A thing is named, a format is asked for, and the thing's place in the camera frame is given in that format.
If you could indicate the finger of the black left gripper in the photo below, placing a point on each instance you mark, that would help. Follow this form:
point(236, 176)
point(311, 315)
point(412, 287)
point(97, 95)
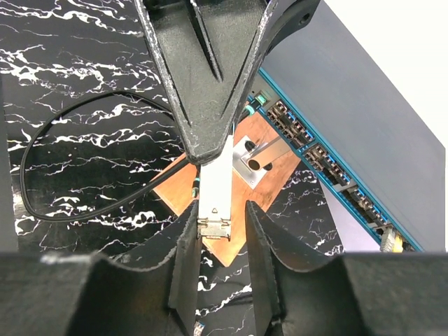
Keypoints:
point(241, 33)
point(180, 46)

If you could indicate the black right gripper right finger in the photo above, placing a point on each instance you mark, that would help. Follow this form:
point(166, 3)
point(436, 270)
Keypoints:
point(299, 291)

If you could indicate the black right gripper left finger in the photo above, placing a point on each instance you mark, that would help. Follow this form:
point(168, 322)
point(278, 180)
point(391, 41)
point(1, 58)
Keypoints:
point(153, 291)

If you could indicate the silver SFP transceiver plug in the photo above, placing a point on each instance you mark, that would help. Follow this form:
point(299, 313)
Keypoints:
point(215, 195)

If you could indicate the dark grey network switch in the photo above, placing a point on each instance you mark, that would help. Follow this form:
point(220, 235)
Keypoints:
point(381, 169)

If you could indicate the metal bracket stand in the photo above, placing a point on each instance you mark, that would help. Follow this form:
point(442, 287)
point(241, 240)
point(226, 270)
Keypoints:
point(250, 160)

